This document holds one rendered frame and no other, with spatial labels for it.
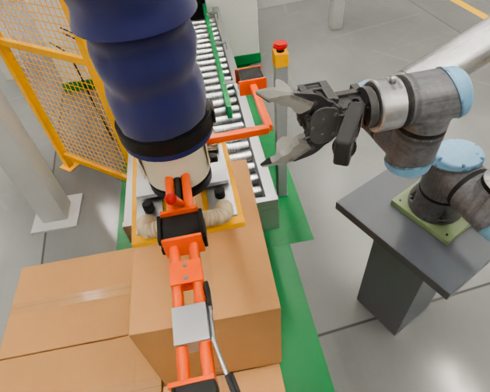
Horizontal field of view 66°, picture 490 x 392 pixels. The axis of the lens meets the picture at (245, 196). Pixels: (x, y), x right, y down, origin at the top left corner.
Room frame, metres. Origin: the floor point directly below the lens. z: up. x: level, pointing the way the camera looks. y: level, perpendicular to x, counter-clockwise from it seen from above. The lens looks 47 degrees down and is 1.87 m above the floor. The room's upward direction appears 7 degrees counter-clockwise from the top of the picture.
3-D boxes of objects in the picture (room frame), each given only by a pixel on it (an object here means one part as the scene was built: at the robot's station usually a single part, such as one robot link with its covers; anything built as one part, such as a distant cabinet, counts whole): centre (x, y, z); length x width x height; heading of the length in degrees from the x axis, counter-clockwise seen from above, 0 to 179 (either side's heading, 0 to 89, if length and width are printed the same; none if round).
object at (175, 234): (0.51, 0.14, 1.24); 0.10 x 0.08 x 0.06; 96
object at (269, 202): (1.12, 0.20, 0.58); 0.70 x 0.03 x 0.06; 95
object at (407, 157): (0.56, -0.34, 1.37); 0.12 x 0.09 x 0.12; 17
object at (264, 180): (2.31, -0.03, 0.50); 2.31 x 0.05 x 0.19; 5
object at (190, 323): (0.29, 0.12, 1.23); 0.07 x 0.07 x 0.04; 6
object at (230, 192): (0.77, 0.07, 1.13); 0.34 x 0.10 x 0.05; 6
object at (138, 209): (0.75, 0.26, 1.14); 0.34 x 0.10 x 0.05; 6
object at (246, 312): (0.74, 0.16, 0.74); 0.60 x 0.40 x 0.40; 4
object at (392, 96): (0.54, -0.25, 1.48); 0.09 x 0.05 x 0.10; 6
